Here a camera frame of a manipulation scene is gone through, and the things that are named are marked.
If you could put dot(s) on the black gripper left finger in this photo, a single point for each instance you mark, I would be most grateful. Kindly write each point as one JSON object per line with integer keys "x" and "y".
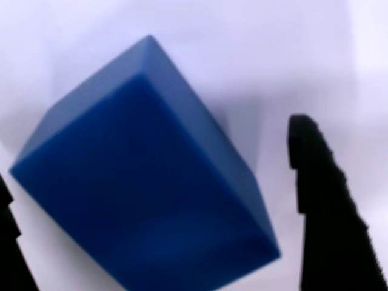
{"x": 12, "y": 257}

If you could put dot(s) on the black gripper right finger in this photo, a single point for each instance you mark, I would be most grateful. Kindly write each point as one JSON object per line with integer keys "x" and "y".
{"x": 333, "y": 218}

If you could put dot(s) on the blue block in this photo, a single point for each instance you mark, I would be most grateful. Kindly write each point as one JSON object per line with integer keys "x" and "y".
{"x": 145, "y": 169}

